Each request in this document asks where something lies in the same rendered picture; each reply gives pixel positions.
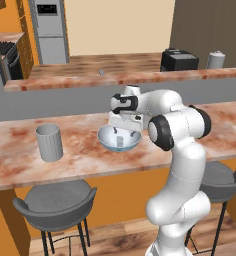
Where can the translucent ice cube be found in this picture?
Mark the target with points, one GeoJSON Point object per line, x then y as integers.
{"type": "Point", "coordinates": [119, 141]}

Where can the small grey round object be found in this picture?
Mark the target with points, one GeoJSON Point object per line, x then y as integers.
{"type": "Point", "coordinates": [101, 72]}

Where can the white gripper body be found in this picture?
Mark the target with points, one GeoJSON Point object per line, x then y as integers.
{"type": "Point", "coordinates": [126, 121]}

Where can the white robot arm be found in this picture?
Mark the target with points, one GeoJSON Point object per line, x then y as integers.
{"type": "Point", "coordinates": [176, 140]}

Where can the grey bar stool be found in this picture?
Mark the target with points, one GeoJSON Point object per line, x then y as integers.
{"type": "Point", "coordinates": [56, 203]}
{"type": "Point", "coordinates": [220, 183]}

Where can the stainless steel fridge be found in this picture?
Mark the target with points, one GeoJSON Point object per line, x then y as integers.
{"type": "Point", "coordinates": [50, 31]}

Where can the orange kitchen cupboards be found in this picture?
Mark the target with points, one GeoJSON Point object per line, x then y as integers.
{"type": "Point", "coordinates": [23, 40]}

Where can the grey ribbed glass cup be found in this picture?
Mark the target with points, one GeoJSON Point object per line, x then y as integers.
{"type": "Point", "coordinates": [49, 142]}

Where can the black coffee machine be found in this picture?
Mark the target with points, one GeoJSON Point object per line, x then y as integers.
{"type": "Point", "coordinates": [179, 60]}

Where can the grey canister with lid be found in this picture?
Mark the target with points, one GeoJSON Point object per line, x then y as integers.
{"type": "Point", "coordinates": [215, 60]}

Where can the pale blue ice bowl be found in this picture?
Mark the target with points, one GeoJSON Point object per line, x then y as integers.
{"type": "Point", "coordinates": [106, 138]}

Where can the black oven range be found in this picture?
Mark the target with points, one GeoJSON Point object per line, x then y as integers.
{"type": "Point", "coordinates": [10, 60]}

